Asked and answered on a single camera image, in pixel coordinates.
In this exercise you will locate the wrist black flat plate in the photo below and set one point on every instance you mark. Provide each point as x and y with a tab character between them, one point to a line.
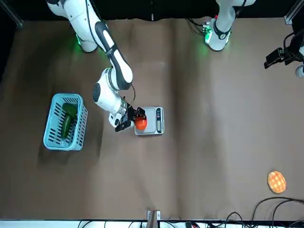
123	127
273	58

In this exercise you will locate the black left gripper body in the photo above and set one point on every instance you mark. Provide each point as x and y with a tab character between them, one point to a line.
294	53

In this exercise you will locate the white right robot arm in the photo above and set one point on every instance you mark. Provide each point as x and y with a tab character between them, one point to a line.
104	97

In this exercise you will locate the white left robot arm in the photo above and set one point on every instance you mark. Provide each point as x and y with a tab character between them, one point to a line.
221	35

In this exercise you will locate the aluminium profile frame bar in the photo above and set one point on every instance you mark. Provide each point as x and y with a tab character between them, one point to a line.
19	23
288	20

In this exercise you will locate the aluminium profile camera post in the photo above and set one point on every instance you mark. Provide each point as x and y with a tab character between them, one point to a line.
156	215

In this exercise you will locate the white side desk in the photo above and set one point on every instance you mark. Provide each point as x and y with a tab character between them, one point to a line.
47	224

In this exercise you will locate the light blue plastic basket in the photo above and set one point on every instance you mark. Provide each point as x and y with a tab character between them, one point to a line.
59	147

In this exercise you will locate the black backdrop curtain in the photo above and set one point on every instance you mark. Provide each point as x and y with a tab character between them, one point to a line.
152	7

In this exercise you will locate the red tomato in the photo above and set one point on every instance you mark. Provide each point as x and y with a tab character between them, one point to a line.
141	124

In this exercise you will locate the silver digital kitchen scale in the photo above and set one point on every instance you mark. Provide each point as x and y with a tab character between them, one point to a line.
153	129

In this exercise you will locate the left wrist black flat plate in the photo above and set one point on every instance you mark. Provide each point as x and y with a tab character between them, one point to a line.
273	58

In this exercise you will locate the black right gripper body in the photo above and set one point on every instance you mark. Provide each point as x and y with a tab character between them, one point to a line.
127	114

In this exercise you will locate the round orange checkered bread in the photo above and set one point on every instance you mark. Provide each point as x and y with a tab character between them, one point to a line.
276	182

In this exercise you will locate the long green cucumber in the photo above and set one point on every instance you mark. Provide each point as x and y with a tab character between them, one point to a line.
66	127

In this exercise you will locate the right wrist black flat plate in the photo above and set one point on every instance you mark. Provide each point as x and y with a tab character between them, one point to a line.
123	127

